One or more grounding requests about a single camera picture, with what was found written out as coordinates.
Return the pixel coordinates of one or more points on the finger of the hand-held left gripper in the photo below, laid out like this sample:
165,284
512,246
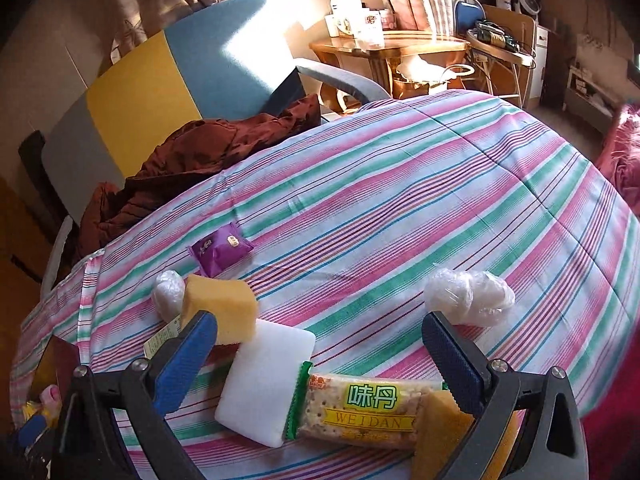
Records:
32,427

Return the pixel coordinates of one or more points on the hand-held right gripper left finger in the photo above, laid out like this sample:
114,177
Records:
185,365

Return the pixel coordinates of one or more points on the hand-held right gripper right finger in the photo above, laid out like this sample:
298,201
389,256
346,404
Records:
455,365

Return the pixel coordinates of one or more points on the green carton box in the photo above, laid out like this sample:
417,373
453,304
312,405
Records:
162,337

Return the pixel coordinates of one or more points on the yellow sponge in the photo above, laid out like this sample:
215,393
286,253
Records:
225,305
442,435

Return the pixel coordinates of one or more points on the red box with gold lining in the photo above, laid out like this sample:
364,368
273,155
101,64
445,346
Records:
55,360

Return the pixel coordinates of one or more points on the white sponge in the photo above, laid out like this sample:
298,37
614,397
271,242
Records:
265,385

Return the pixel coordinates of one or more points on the cracker packet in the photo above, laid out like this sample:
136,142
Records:
360,410

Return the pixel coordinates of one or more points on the purple snack packet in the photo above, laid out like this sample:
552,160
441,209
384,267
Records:
220,250

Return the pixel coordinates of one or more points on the wooden wardrobe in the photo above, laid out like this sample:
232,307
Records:
20,260

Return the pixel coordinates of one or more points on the red cloth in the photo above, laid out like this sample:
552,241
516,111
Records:
615,445

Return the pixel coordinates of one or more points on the brown quilted jacket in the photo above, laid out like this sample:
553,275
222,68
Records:
190,160

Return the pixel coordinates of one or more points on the black chair back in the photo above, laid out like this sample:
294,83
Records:
35,175

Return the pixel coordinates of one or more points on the pink fluffy blanket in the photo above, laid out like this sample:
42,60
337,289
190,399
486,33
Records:
622,150

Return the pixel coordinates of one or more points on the grey yellow blue armchair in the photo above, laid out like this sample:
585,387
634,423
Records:
135,95

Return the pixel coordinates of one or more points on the white cabinet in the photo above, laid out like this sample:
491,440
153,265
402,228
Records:
539,60

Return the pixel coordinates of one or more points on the wooden side table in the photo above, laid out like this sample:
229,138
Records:
400,45

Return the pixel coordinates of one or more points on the white printed mug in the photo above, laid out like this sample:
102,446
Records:
371,27

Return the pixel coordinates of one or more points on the blue folding chair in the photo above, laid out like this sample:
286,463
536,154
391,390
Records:
469,12

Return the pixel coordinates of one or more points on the small white cup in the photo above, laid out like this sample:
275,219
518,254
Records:
334,25

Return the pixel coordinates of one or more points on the small fan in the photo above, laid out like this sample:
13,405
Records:
526,2

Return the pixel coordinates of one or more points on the white container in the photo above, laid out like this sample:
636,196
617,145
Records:
347,10

